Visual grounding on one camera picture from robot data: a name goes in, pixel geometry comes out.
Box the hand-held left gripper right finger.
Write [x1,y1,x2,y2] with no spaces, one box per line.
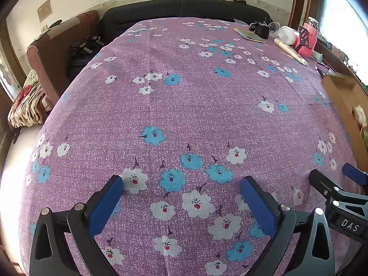
[241,175,335,276]

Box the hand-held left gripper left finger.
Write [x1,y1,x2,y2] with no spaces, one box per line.
[29,175,125,276]

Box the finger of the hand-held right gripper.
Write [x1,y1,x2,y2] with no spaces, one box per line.
[343,163,368,186]
[309,169,344,200]

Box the shallow cardboard box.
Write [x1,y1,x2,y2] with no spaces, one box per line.
[321,73,368,161]

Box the white and red snack packet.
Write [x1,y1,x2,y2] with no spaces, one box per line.
[353,105,368,127]

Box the wooden window sill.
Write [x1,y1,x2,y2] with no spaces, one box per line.
[316,34,368,92]

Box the purple floral tablecloth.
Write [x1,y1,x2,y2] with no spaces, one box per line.
[20,17,363,276]

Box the patterned folded blanket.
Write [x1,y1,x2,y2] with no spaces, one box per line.
[8,82,48,127]

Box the cream tube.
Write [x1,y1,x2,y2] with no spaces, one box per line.
[274,38,308,65]

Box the bottle in pink knit sleeve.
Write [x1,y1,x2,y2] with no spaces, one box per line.
[298,17,320,57]

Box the black slotted stand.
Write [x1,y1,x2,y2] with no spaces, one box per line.
[293,26,311,49]

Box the white jar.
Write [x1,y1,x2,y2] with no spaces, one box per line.
[277,26,300,46]

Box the brown armchair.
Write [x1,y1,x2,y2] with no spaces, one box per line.
[27,10,100,112]

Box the dark metal tool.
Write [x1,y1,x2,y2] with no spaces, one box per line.
[72,35,104,56]

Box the wooden framed poster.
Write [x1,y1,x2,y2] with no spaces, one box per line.
[0,26,28,101]

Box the wooden framed window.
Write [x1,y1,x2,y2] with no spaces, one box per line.
[289,0,368,75]

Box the black cup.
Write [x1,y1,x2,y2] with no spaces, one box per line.
[250,20,272,39]

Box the grey booklet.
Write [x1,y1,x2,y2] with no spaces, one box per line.
[233,28,268,44]

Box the white cloth strip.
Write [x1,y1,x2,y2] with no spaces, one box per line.
[47,17,82,39]

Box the black sofa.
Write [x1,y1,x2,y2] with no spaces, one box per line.
[99,0,291,39]

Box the small wall plaque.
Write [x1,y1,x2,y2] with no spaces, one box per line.
[37,0,52,22]

